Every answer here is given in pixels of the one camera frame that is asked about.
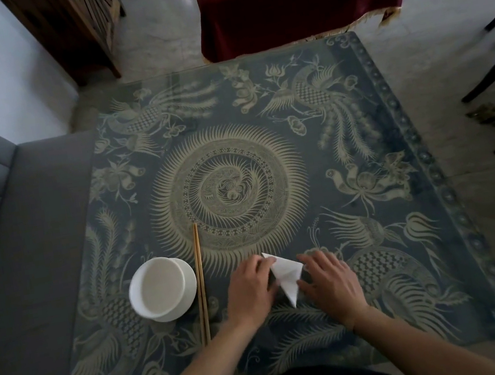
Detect person's right hand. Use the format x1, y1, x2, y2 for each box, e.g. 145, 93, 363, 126
292, 243, 373, 338

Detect dark wooden cabinet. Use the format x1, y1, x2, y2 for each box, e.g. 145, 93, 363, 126
0, 0, 137, 97

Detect white paper napkin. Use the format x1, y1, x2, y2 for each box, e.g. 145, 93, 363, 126
261, 246, 314, 312

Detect blue patterned tablecloth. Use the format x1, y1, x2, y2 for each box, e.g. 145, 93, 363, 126
11, 10, 495, 375

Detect white bowl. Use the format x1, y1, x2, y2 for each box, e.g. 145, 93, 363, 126
124, 253, 193, 322

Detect grey sofa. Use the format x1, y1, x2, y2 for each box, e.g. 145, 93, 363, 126
0, 77, 135, 375

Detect person's left hand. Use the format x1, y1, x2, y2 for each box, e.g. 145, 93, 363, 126
218, 252, 288, 334

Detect small brass object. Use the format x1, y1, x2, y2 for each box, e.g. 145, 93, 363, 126
464, 102, 495, 138

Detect white saucer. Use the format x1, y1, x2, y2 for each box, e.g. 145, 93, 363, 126
141, 255, 203, 325

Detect wooden chopstick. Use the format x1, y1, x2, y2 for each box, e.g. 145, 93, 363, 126
182, 224, 215, 348
187, 222, 217, 345

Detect person's right forearm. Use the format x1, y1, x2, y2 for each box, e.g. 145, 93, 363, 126
343, 285, 495, 375

